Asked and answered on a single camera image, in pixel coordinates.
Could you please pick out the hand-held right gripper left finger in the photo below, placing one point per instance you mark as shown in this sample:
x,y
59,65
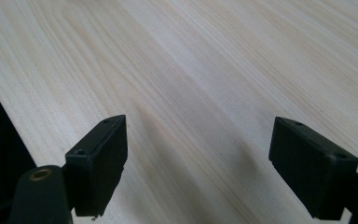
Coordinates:
x,y
101,168

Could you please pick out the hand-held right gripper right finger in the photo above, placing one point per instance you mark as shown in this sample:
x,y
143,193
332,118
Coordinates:
x,y
313,174

